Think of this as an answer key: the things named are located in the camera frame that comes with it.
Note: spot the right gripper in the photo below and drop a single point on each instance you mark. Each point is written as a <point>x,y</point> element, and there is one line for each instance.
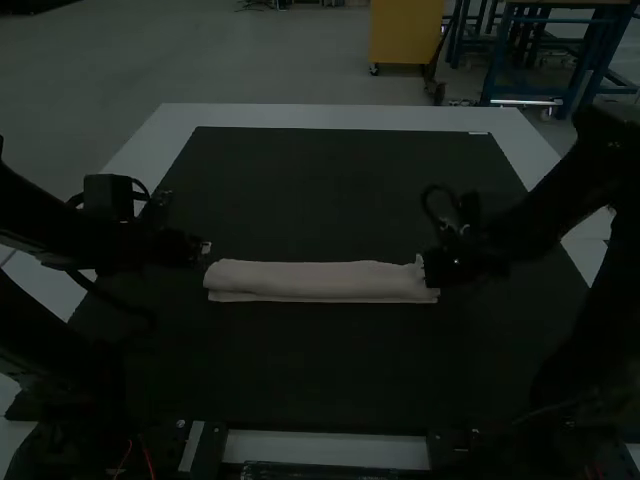
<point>450,267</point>

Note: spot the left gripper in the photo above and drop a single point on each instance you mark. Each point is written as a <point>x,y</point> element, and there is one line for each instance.
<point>172,247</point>

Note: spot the pale towel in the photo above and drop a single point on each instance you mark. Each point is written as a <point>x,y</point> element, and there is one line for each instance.
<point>320,280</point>

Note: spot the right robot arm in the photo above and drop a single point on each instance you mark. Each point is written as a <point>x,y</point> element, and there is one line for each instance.
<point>575,190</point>

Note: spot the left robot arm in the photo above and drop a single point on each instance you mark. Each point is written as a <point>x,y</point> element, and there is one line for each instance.
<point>45,235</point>

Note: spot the black mat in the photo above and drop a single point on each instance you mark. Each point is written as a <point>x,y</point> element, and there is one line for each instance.
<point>320,190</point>

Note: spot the blue metal rack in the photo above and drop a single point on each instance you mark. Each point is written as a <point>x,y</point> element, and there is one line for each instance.
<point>560,55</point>
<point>472,30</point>

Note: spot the yellow cabinet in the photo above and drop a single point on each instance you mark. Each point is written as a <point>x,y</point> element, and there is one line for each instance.
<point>406,30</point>

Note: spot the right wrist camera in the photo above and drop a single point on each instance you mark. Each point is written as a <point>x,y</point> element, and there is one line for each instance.
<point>469,210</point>

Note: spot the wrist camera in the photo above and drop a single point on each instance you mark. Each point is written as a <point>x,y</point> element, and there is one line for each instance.
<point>469,210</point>
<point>107,197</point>

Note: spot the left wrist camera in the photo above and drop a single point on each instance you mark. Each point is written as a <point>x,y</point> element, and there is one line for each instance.
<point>107,197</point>

